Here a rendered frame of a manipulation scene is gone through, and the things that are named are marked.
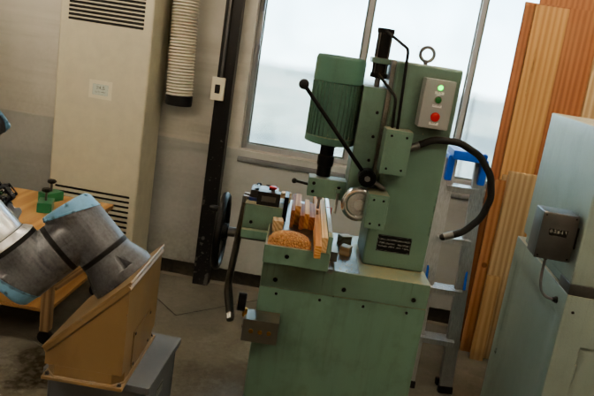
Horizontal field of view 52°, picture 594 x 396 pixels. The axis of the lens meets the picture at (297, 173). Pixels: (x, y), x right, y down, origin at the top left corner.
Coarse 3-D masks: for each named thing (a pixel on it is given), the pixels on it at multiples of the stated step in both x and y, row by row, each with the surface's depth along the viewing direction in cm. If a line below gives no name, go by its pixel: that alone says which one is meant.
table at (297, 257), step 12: (288, 204) 241; (288, 216) 225; (252, 228) 214; (288, 228) 210; (312, 240) 201; (264, 252) 191; (276, 252) 191; (288, 252) 191; (300, 252) 191; (312, 252) 191; (288, 264) 192; (300, 264) 191; (312, 264) 191; (324, 264) 191
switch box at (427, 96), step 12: (432, 84) 196; (444, 84) 196; (456, 84) 196; (420, 96) 201; (432, 96) 196; (444, 96) 196; (420, 108) 198; (432, 108) 197; (444, 108) 197; (420, 120) 198; (444, 120) 198
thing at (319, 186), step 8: (312, 176) 218; (312, 184) 217; (320, 184) 217; (328, 184) 217; (336, 184) 217; (344, 184) 217; (312, 192) 218; (320, 192) 218; (328, 192) 218; (344, 192) 218
